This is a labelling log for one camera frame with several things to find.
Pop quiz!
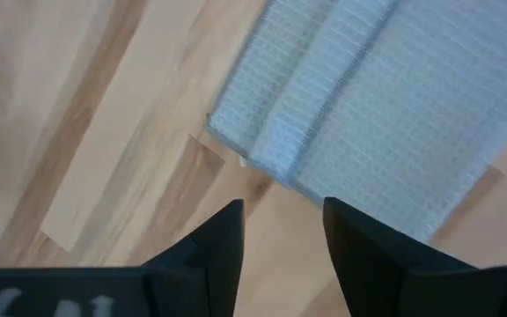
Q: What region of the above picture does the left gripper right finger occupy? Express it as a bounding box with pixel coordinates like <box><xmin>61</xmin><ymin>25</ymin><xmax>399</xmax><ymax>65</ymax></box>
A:
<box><xmin>322</xmin><ymin>196</ymin><xmax>507</xmax><ymax>317</ymax></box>

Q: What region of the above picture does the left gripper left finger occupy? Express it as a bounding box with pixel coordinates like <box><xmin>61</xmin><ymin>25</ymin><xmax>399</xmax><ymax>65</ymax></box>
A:
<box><xmin>0</xmin><ymin>198</ymin><xmax>246</xmax><ymax>317</ymax></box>

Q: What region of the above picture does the grey waffle-weave towel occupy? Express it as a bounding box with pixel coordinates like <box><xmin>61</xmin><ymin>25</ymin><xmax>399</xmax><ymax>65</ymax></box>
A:
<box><xmin>204</xmin><ymin>0</ymin><xmax>507</xmax><ymax>246</ymax></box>

